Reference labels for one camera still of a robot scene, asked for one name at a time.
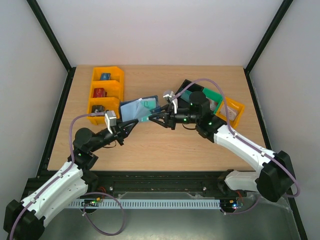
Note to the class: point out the black frame post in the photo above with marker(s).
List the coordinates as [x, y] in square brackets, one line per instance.
[42, 20]
[281, 12]

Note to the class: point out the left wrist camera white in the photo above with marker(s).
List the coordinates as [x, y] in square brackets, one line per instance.
[110, 119]

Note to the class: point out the yellow bin right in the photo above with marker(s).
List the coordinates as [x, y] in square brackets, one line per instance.
[234, 104]

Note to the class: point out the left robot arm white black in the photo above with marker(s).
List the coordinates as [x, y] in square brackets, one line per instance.
[27, 219]

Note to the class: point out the yellow bin middle left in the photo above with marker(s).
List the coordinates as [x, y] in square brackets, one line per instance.
[112, 88]

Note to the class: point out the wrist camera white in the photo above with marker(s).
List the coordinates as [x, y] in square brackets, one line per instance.
[110, 119]
[169, 95]

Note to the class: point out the slotted grey cable duct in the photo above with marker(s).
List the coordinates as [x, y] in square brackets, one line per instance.
[153, 204]

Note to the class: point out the right black frame post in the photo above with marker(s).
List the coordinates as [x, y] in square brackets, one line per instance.
[281, 12]

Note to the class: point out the pale card in yellow bin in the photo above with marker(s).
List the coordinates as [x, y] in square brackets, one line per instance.
[231, 113]

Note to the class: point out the blue card in yellow bin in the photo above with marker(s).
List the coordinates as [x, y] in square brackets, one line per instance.
[105, 76]

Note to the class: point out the yellow bin near left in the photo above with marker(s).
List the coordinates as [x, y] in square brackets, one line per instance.
[108, 103]

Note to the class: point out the red card in yellow bin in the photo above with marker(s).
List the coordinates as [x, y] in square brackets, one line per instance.
[99, 93]

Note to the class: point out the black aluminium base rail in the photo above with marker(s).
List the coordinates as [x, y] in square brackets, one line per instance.
[160, 181]

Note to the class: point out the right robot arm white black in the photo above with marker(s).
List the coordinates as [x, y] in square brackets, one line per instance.
[217, 131]

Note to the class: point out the yellow bin far left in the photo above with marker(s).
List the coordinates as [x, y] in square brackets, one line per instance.
[117, 74]

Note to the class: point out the black bin right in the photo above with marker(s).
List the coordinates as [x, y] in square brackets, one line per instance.
[193, 88]

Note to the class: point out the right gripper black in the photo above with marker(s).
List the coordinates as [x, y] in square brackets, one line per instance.
[171, 119]

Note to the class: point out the red card in green bin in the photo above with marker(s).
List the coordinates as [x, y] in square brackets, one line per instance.
[213, 105]

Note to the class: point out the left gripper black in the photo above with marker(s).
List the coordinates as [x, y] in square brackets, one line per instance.
[124, 129]

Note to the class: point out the yellow bin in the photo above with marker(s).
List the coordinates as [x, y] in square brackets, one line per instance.
[108, 103]
[112, 88]
[234, 104]
[117, 74]

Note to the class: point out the left black frame post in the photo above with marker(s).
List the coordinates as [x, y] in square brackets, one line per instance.
[42, 20]

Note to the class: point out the dark card in yellow bin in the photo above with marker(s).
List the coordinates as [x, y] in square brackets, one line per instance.
[97, 109]

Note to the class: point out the green bin right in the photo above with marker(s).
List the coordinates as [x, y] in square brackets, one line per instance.
[217, 97]

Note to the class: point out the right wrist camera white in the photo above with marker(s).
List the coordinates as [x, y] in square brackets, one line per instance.
[169, 95]

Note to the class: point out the blue leather card holder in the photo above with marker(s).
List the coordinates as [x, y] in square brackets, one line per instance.
[127, 109]

